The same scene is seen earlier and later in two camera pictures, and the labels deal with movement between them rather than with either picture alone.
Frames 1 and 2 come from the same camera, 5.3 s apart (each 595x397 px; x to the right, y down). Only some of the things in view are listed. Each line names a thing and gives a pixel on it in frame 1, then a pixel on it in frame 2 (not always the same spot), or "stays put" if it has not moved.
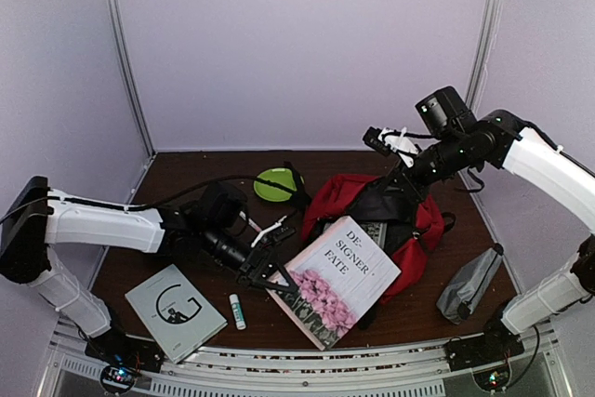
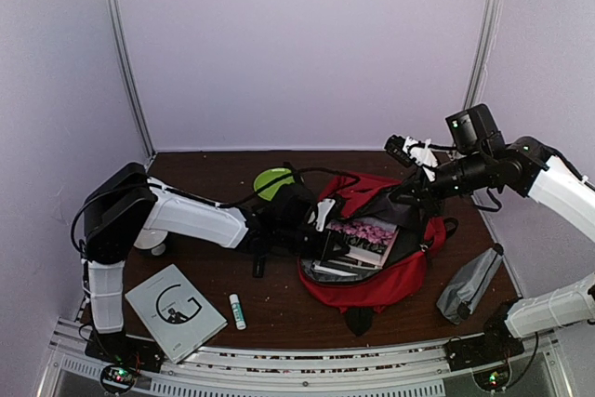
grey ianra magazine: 375,231 → 340,268
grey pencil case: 469,284 stays put
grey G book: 175,311 stays put
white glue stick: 240,321 stays put
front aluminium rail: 521,361 stays put
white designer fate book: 337,276 → 370,241
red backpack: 414,226 stays put
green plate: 268,191 stays put
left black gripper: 264,265 → 326,244
